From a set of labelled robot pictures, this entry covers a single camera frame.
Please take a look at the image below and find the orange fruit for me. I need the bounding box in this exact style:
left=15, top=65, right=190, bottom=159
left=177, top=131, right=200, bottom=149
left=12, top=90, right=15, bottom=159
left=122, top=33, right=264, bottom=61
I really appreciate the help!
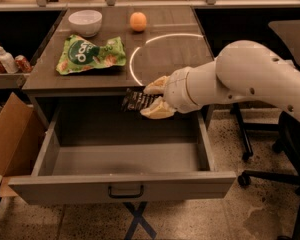
left=130, top=12, right=147, bottom=32

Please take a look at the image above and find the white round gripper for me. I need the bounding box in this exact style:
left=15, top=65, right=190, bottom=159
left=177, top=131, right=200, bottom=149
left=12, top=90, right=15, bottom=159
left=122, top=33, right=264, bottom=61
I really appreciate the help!
left=140, top=67, right=201, bottom=119

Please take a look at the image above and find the brown cardboard box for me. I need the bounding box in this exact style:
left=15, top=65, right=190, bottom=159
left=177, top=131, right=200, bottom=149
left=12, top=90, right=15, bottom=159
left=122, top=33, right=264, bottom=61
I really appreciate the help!
left=0, top=93, right=46, bottom=197

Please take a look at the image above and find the grey side shelf left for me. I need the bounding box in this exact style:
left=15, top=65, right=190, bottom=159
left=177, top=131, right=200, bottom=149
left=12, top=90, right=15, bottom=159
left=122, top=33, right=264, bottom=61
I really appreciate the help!
left=0, top=73, right=30, bottom=89

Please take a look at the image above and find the grey cabinet with counter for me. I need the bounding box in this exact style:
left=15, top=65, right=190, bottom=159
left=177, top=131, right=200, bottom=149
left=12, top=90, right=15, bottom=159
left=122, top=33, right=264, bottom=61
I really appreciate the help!
left=23, top=6, right=213, bottom=121

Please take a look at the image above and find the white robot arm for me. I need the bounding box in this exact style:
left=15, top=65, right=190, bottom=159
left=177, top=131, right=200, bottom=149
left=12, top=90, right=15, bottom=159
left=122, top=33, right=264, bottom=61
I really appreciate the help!
left=141, top=40, right=300, bottom=122

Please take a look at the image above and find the white bowl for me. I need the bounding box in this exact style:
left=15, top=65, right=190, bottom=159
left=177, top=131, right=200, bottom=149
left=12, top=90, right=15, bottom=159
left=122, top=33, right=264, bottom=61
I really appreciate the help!
left=68, top=10, right=102, bottom=37

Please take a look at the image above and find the grey open top drawer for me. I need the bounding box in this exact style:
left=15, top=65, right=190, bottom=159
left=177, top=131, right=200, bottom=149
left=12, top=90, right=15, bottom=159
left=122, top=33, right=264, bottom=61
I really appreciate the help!
left=9, top=97, right=236, bottom=204

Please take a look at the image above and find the black drawer handle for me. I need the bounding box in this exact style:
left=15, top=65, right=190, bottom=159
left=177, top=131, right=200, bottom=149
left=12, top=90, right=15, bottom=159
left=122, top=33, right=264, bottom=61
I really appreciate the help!
left=108, top=185, right=144, bottom=199

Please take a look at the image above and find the white pump bottle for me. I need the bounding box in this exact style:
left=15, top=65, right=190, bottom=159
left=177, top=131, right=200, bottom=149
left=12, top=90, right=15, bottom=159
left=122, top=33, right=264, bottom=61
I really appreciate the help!
left=0, top=44, right=18, bottom=74

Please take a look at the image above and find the black rxbar chocolate bar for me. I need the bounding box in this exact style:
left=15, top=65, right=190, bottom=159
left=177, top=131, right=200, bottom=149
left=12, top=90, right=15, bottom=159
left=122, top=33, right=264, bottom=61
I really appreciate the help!
left=121, top=88, right=158, bottom=111

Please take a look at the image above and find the green chip bag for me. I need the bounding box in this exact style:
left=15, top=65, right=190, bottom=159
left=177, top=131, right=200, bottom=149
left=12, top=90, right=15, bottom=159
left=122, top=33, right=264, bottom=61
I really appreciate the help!
left=56, top=35, right=126, bottom=75

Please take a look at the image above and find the black office chair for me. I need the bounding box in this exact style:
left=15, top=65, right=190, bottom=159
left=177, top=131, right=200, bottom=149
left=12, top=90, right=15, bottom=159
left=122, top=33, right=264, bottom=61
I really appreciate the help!
left=237, top=20, right=300, bottom=240

